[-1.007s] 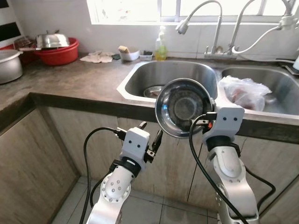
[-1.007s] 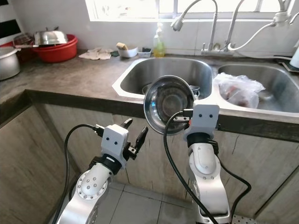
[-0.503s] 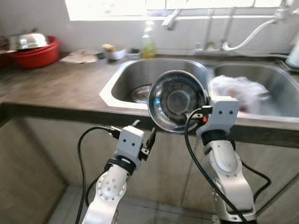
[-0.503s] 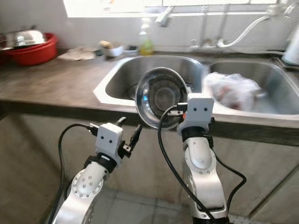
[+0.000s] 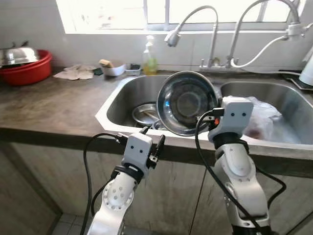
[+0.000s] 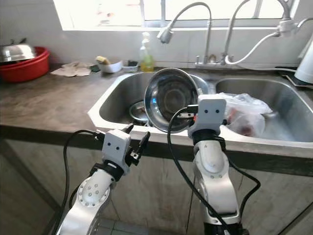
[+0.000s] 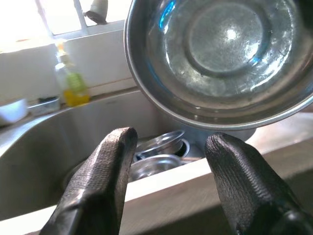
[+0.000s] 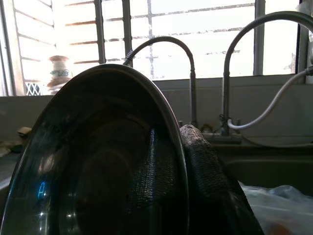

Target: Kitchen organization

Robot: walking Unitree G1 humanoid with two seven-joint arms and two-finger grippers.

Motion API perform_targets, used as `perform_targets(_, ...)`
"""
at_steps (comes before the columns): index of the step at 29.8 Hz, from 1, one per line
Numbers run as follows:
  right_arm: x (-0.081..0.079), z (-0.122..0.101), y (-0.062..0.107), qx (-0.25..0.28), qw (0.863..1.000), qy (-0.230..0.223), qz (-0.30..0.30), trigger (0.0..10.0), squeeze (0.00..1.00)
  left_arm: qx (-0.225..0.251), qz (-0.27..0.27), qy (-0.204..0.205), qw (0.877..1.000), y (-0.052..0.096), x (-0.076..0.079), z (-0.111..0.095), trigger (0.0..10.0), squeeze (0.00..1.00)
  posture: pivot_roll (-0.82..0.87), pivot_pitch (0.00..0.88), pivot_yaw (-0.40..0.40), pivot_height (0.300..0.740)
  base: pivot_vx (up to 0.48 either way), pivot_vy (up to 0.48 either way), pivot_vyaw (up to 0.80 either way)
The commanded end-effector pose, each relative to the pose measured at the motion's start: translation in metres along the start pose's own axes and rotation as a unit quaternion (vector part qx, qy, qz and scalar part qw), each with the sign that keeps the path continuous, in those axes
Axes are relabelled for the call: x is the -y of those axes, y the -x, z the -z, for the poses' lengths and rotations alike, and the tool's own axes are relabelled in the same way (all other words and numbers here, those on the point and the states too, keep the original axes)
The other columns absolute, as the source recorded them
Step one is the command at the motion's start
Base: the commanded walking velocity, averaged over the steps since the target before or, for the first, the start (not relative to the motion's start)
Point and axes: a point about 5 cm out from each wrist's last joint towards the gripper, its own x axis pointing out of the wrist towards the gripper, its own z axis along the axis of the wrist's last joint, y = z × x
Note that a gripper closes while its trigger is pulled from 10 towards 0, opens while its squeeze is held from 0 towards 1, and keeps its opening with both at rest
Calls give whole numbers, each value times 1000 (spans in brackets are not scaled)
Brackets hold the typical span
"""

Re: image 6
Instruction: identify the grey kitchen base cabinet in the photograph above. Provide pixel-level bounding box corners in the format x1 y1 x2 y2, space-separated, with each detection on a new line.
0 140 313 235

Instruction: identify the small steel bowl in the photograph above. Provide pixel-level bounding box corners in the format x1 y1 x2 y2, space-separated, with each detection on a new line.
129 99 152 126

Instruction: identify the steel double sink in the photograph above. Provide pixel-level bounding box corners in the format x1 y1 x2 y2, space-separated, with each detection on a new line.
88 70 313 145

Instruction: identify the clear plastic bag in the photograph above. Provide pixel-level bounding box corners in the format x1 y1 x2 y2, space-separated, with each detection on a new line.
224 93 277 138

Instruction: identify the small soap dish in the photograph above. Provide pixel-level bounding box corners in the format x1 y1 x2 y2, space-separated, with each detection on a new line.
122 60 139 72

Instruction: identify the white bowl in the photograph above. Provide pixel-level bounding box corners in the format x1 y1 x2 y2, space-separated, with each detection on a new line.
98 57 124 74

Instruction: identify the yellow dish soap bottle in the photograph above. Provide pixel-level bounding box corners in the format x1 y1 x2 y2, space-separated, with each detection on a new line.
139 32 156 73

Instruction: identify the yellow sponge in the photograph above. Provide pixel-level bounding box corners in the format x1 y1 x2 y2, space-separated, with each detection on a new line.
96 55 111 65

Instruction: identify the beige cloth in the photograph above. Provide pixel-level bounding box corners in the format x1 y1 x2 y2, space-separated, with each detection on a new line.
50 61 93 77

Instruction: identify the tall grey gooseneck faucet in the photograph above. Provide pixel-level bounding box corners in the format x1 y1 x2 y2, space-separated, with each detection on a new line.
221 0 294 67

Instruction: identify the red plastic basin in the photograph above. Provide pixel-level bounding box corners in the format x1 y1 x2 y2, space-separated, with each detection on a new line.
0 47 50 83

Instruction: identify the bright window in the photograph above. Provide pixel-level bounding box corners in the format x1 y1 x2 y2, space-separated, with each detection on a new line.
53 0 313 31

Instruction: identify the white electric kettle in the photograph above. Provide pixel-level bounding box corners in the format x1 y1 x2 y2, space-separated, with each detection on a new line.
293 32 313 84

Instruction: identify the domed steel lid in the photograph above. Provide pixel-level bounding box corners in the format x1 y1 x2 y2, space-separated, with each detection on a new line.
0 43 37 63

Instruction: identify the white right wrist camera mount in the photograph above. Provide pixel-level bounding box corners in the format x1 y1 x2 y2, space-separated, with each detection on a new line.
188 94 227 138

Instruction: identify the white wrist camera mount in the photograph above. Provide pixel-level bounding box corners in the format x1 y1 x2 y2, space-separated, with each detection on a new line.
188 94 227 138
103 129 132 167

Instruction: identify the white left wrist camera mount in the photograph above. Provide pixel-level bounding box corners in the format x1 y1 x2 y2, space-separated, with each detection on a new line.
103 129 132 167

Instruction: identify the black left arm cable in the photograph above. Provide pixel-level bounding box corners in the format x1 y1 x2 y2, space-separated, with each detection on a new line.
51 129 107 235

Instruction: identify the white flexible sprayer hose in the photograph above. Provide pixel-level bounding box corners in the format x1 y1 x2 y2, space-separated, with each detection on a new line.
225 17 313 66

